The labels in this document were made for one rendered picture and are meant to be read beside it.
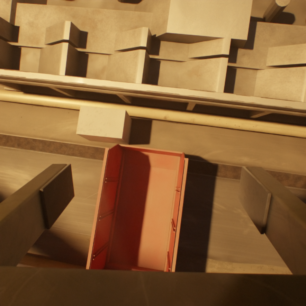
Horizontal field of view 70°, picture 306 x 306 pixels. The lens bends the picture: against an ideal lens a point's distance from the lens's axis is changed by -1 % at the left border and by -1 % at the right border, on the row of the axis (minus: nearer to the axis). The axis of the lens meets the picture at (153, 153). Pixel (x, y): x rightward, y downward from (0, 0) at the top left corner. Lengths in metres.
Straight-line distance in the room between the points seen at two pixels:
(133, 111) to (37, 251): 0.49
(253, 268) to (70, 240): 0.51
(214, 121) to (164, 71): 0.20
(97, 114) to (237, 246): 0.52
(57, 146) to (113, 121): 0.23
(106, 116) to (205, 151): 0.29
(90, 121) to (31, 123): 0.25
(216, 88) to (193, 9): 0.17
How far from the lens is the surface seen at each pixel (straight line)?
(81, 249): 0.72
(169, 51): 0.55
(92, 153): 0.70
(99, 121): 0.59
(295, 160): 0.74
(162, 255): 0.67
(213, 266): 0.69
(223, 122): 0.65
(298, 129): 0.72
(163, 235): 0.66
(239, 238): 0.69
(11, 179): 0.80
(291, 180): 0.74
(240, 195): 0.17
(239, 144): 0.68
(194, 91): 0.49
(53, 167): 0.17
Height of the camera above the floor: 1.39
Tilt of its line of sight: 82 degrees down
